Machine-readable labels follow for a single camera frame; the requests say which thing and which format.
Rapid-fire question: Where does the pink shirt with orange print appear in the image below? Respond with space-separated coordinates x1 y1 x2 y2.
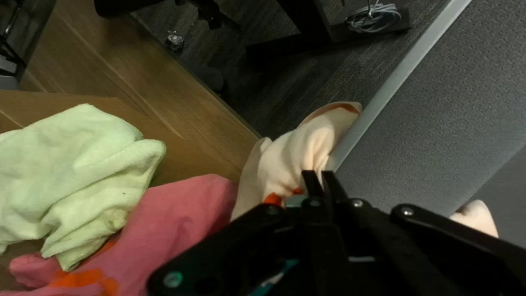
0 175 237 296

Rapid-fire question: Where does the peach shirt with print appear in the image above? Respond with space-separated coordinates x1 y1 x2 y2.
229 101 500 241

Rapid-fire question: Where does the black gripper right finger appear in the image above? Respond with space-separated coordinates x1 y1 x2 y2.
322 172 526 296

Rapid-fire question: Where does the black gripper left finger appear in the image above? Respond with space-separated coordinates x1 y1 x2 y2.
147 170 331 296

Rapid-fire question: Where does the brown cardboard box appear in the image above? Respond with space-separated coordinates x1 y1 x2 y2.
0 0 262 277

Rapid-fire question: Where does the light green towel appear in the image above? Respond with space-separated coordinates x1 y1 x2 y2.
0 104 166 272

